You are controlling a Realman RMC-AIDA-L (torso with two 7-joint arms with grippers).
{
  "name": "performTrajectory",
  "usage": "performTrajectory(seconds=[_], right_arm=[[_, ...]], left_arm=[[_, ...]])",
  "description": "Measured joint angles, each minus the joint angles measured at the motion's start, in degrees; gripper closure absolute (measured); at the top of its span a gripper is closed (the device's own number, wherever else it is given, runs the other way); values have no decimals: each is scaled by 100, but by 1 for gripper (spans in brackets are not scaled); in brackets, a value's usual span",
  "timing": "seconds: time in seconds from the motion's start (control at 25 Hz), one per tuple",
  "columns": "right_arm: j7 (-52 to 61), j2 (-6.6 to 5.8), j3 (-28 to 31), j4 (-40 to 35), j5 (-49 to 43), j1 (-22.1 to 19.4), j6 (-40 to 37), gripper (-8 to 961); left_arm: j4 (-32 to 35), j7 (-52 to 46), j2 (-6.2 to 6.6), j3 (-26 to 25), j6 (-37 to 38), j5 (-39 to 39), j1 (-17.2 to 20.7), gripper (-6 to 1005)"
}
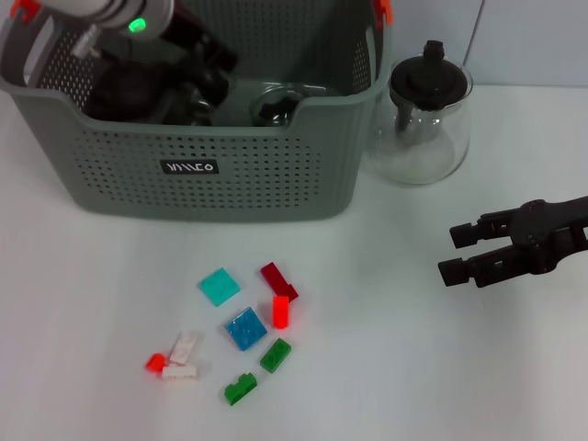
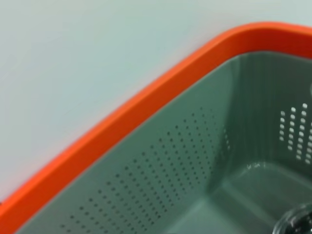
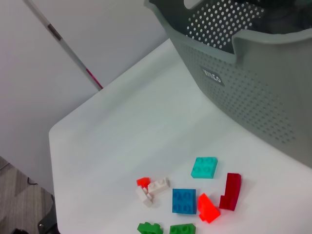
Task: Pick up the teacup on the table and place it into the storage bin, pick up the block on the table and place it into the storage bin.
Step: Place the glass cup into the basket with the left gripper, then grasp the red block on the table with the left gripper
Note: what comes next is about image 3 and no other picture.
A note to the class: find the grey perforated storage bin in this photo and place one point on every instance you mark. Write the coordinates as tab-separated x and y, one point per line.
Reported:
256	97

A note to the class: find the small orange-red toy brick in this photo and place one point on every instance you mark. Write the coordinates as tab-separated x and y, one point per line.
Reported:
142	181

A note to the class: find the white toy brick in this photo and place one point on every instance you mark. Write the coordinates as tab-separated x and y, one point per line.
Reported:
143	196
158	186

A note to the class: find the teal square toy brick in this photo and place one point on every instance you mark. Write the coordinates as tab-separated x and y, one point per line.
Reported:
204	168

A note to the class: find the blue square toy brick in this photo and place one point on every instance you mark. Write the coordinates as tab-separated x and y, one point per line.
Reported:
184	201

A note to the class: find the tall orange-red toy brick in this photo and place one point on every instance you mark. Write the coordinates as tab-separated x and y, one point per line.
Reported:
207	208

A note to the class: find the dark red toy brick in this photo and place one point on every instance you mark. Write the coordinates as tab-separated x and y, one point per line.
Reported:
230	192

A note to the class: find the green stepped toy brick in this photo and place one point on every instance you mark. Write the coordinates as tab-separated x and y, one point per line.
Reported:
150	228

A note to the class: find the green flat toy brick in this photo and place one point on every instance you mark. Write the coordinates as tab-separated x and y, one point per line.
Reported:
182	229

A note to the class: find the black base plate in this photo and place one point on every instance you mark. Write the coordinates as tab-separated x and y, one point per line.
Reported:
48	219

